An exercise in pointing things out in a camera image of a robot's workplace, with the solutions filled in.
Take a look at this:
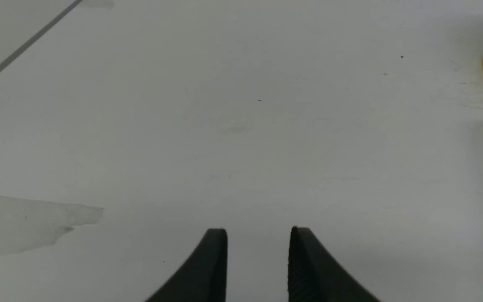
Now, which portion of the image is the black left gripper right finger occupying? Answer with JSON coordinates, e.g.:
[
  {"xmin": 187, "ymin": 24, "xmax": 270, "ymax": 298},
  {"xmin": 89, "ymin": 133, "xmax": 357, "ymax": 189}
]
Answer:
[{"xmin": 288, "ymin": 226, "xmax": 378, "ymax": 302}]

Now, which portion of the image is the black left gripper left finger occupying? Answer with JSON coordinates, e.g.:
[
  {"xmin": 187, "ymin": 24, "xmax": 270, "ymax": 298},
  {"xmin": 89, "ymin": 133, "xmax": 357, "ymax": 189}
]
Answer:
[{"xmin": 147, "ymin": 228, "xmax": 228, "ymax": 302}]

